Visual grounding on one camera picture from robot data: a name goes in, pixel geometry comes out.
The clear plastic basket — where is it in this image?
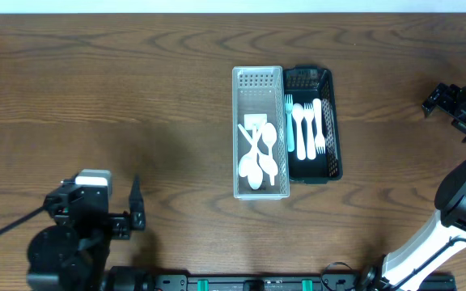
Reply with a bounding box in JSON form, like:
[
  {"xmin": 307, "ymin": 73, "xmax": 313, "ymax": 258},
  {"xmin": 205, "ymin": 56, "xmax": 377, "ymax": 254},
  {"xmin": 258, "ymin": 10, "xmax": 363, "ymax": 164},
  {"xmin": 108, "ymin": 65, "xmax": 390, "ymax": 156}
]
[{"xmin": 232, "ymin": 66, "xmax": 290, "ymax": 200}]

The white plastic fork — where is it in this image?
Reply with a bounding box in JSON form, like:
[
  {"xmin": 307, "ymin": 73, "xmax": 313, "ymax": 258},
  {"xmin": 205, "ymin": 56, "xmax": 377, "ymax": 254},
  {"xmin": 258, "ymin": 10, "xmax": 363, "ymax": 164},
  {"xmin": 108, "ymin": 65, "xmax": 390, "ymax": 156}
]
[
  {"xmin": 312, "ymin": 99, "xmax": 326, "ymax": 154},
  {"xmin": 303, "ymin": 103, "xmax": 316, "ymax": 160}
]

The white label in clear basket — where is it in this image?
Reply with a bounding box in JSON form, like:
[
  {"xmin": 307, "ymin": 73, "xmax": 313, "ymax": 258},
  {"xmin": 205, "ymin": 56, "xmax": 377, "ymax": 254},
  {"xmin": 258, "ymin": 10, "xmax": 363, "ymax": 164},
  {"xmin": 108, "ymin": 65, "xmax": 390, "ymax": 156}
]
[{"xmin": 244, "ymin": 113, "xmax": 267, "ymax": 130}]

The white plastic spoon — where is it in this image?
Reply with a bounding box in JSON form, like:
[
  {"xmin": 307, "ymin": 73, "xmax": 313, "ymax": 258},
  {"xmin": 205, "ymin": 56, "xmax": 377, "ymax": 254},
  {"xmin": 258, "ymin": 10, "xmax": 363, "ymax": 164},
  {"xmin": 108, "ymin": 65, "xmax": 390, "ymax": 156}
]
[
  {"xmin": 238, "ymin": 124, "xmax": 278, "ymax": 176},
  {"xmin": 292, "ymin": 103, "xmax": 307, "ymax": 160},
  {"xmin": 238, "ymin": 124, "xmax": 260, "ymax": 177},
  {"xmin": 248, "ymin": 126, "xmax": 263, "ymax": 190},
  {"xmin": 262, "ymin": 123, "xmax": 277, "ymax": 186}
]

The pale blue plastic fork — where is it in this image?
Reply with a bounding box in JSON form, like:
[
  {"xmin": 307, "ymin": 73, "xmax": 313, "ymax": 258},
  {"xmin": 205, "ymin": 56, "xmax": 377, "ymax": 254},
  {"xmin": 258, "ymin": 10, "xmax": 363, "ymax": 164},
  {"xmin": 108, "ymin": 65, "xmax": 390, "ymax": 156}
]
[{"xmin": 284, "ymin": 94, "xmax": 294, "ymax": 153}]

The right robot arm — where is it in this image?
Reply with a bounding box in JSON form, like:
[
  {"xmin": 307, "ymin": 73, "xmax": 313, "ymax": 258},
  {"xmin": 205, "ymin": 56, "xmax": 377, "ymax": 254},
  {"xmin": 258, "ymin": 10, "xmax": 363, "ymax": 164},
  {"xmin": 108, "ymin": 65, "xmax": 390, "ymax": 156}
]
[{"xmin": 357, "ymin": 83, "xmax": 466, "ymax": 290}]

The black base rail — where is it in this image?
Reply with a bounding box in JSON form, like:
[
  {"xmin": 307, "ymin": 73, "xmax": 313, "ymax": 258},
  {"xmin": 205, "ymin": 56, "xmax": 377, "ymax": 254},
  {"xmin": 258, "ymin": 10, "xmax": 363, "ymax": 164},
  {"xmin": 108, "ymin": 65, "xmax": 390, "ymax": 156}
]
[{"xmin": 107, "ymin": 274, "xmax": 457, "ymax": 291}]

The black plastic basket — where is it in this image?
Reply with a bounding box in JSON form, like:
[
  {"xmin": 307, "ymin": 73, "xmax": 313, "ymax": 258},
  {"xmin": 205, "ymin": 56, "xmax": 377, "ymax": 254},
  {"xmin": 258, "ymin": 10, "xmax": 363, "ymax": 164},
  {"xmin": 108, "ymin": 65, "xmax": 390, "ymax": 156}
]
[{"xmin": 283, "ymin": 65, "xmax": 343, "ymax": 184}]

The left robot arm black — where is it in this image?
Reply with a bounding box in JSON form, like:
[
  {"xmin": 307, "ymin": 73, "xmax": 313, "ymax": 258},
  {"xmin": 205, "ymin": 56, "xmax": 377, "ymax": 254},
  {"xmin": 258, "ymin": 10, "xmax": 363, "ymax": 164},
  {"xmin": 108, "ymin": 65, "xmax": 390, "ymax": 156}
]
[{"xmin": 26, "ymin": 169, "xmax": 155, "ymax": 290}]

